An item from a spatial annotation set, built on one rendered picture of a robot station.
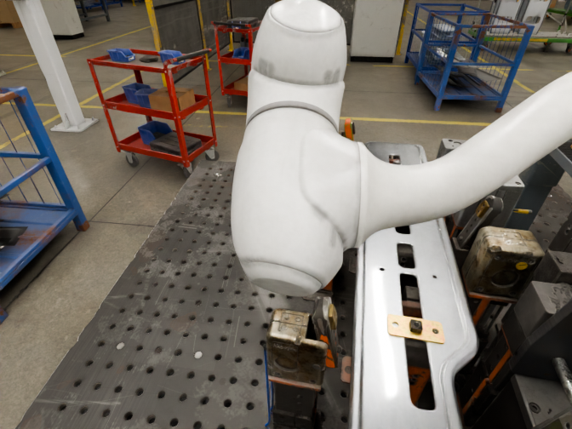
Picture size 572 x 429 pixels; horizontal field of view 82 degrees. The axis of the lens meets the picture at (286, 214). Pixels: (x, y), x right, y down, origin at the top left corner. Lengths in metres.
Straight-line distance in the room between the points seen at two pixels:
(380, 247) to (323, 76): 0.43
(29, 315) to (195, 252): 1.28
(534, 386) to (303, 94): 0.53
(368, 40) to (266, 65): 6.63
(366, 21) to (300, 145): 6.65
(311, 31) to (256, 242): 0.20
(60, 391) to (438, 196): 0.87
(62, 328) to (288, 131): 1.88
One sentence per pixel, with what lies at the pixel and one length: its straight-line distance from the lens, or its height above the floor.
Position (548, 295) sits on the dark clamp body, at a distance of 0.62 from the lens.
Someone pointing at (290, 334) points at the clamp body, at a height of 1.04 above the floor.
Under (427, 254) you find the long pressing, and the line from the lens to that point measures 0.72.
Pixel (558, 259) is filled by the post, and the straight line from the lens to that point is 0.65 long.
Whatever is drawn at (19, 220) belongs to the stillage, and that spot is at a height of 0.17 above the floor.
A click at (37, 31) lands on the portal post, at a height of 0.96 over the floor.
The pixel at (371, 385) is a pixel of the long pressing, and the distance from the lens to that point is 0.52.
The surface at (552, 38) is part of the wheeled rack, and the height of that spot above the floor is 0.27.
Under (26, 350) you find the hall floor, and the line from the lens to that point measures 2.09.
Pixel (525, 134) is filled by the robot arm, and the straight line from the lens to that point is 0.39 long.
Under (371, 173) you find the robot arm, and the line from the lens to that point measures 0.29.
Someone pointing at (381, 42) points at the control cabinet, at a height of 0.33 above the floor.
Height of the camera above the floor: 1.46
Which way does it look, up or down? 37 degrees down
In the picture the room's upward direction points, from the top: straight up
